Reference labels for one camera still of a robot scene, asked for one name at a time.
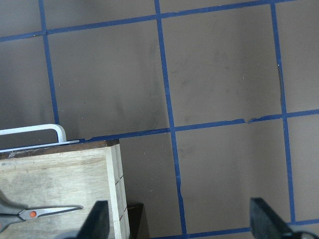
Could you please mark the white drawer handle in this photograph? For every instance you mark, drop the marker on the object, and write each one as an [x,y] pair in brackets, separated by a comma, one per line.
[20,136]

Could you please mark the light wood drawer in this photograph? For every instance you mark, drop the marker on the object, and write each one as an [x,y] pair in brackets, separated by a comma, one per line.
[67,175]

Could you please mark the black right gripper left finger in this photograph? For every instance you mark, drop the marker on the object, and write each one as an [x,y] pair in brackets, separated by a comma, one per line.
[97,223]

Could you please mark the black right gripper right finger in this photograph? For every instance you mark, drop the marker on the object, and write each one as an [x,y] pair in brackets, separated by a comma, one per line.
[265,223]

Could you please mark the orange grey scissors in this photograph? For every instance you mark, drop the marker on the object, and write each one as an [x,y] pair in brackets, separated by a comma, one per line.
[13,213]

